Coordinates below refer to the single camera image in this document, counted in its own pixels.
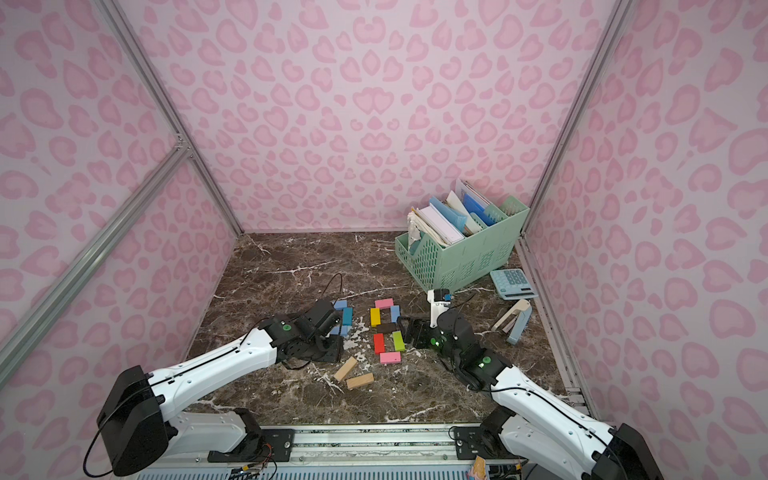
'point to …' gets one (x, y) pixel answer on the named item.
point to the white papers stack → (430, 220)
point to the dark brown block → (386, 328)
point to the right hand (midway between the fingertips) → (406, 320)
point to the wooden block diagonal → (349, 365)
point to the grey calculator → (512, 284)
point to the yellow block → (375, 314)
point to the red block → (379, 343)
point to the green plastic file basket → (483, 249)
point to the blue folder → (475, 207)
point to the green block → (399, 343)
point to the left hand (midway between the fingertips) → (338, 347)
